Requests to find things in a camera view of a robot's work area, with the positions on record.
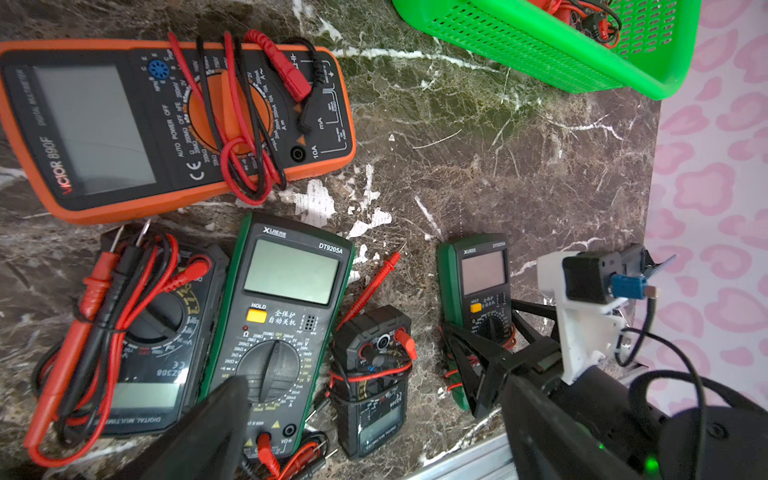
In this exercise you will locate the large green multimeter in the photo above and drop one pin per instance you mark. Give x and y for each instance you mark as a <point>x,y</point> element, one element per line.
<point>284,288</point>

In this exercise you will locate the red wide multimeter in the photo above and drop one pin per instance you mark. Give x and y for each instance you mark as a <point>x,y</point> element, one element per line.
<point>594,19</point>

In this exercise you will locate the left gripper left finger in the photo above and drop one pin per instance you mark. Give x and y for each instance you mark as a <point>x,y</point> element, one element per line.
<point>207,443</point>

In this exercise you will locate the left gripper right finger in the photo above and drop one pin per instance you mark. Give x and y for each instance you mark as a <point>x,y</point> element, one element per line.
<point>546,443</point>

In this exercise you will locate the orange wide multimeter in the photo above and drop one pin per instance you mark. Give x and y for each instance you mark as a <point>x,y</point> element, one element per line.
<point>114,130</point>

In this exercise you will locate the aluminium front rail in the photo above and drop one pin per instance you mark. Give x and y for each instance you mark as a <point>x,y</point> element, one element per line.
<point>489,459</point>

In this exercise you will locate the small dark multimeter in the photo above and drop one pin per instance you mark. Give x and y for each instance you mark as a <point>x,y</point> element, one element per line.
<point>372,358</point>
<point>132,361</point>

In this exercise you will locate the green plastic basket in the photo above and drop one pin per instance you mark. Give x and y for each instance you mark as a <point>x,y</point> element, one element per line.
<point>652,54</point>

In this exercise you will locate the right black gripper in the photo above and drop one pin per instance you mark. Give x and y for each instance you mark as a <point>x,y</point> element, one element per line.
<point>484,366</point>

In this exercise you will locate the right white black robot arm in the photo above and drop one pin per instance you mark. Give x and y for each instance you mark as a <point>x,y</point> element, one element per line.
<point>666,424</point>

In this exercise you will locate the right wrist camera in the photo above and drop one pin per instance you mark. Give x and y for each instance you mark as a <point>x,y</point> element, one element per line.
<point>588,288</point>

